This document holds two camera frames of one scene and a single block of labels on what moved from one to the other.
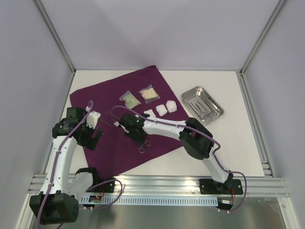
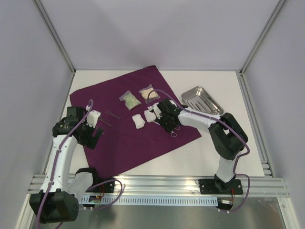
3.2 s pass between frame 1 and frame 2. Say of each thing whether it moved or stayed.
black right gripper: moved
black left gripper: stayed
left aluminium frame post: stayed
